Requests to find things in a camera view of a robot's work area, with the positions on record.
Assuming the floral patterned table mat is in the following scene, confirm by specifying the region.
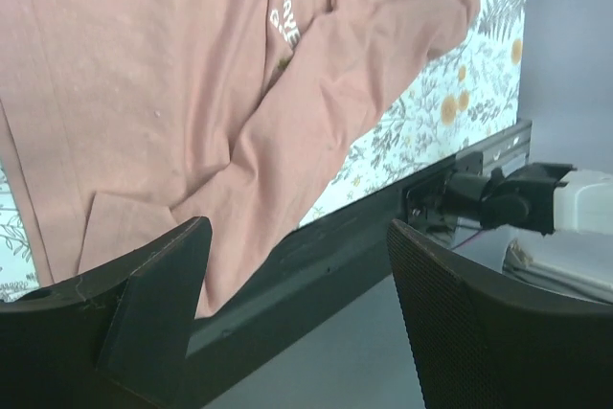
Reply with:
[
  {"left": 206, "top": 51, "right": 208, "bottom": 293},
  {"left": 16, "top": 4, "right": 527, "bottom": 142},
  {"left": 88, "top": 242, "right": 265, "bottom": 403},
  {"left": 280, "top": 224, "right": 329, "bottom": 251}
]
[{"left": 0, "top": 0, "right": 530, "bottom": 303}]

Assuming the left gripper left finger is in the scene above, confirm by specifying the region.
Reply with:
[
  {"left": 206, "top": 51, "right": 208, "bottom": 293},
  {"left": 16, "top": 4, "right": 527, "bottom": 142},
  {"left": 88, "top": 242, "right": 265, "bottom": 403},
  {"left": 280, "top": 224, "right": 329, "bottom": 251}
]
[{"left": 1, "top": 217, "right": 212, "bottom": 408}]

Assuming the dusty pink printed t-shirt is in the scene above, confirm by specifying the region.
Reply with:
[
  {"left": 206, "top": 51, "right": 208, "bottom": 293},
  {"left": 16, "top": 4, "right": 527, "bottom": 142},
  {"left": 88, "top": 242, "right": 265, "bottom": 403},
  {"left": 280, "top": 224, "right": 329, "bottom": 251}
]
[{"left": 0, "top": 0, "right": 482, "bottom": 319}]

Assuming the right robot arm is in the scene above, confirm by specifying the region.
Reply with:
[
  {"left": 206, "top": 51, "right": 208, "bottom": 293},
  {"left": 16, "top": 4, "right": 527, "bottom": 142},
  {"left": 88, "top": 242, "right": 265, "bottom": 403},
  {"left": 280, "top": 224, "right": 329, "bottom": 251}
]
[{"left": 405, "top": 163, "right": 612, "bottom": 297}]

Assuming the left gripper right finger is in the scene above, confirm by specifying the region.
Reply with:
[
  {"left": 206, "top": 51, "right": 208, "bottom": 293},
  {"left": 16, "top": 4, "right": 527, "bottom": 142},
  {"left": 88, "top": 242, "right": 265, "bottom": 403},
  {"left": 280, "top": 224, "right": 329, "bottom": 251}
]
[{"left": 387, "top": 221, "right": 612, "bottom": 408}]

